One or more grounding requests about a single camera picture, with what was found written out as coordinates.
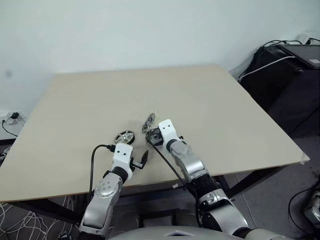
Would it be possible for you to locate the silver metal device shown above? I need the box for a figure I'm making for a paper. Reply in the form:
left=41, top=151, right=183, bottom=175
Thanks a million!
left=303, top=189, right=320, bottom=226

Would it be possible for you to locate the black looped cable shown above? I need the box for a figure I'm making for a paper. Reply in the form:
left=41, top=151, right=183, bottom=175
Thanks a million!
left=288, top=184, right=320, bottom=227

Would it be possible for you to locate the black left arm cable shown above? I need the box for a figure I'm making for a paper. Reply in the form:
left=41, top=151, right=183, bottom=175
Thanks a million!
left=88, top=144, right=116, bottom=201

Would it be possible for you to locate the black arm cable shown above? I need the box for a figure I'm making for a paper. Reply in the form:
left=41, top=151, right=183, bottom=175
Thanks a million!
left=88, top=144, right=116, bottom=201
left=148, top=142, right=191, bottom=191

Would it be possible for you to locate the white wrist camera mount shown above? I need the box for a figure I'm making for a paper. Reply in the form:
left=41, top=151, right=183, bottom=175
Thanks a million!
left=111, top=143, right=134, bottom=180
left=157, top=119, right=181, bottom=148

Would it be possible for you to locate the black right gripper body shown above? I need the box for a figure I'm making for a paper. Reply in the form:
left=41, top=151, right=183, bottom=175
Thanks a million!
left=145, top=127, right=165, bottom=147

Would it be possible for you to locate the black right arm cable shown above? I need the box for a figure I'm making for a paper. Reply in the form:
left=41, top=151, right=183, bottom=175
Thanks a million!
left=148, top=142, right=191, bottom=191

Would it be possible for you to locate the black flat device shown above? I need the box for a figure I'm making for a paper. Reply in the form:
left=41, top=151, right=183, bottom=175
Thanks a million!
left=276, top=43, right=320, bottom=70

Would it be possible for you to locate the black floor cable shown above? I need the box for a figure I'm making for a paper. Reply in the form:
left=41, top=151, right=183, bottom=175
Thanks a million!
left=1, top=119, right=19, bottom=138

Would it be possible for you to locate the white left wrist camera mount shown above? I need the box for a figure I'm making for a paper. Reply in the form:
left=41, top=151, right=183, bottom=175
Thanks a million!
left=111, top=143, right=134, bottom=180

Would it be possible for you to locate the grey metal motor housing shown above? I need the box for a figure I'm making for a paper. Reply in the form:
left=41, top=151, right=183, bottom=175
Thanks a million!
left=140, top=112, right=158, bottom=134

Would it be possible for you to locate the grey patterned rug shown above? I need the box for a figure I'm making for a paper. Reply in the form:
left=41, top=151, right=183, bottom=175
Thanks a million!
left=0, top=194, right=85, bottom=240

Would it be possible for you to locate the silver robot torso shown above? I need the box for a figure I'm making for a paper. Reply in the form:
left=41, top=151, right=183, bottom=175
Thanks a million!
left=107, top=225, right=320, bottom=240

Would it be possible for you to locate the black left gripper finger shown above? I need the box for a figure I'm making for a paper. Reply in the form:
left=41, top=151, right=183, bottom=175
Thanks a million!
left=139, top=149, right=150, bottom=169

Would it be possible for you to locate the white cable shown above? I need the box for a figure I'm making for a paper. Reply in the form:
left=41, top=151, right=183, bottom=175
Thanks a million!
left=238, top=55, right=296, bottom=81

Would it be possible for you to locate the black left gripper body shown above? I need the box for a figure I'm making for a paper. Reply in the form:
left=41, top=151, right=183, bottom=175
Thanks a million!
left=131, top=157, right=145, bottom=172

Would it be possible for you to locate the black table frame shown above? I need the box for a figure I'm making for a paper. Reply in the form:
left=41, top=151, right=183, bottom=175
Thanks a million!
left=11, top=163, right=290, bottom=225

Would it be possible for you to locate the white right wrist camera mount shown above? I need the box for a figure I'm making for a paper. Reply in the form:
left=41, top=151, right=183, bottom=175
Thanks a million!
left=157, top=119, right=181, bottom=148

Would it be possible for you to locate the silver spoked rotor wheel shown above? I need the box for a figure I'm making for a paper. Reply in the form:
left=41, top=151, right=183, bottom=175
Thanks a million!
left=114, top=130, right=138, bottom=146

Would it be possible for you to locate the black cabinet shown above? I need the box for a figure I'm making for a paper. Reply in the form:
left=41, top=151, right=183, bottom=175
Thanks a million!
left=238, top=42, right=320, bottom=137

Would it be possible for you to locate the white wall socket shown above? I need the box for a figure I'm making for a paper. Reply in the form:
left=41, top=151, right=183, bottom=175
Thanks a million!
left=299, top=31, right=311, bottom=45

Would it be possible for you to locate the white power strip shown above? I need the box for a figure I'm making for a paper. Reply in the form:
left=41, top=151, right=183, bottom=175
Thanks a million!
left=0, top=111, right=27, bottom=126

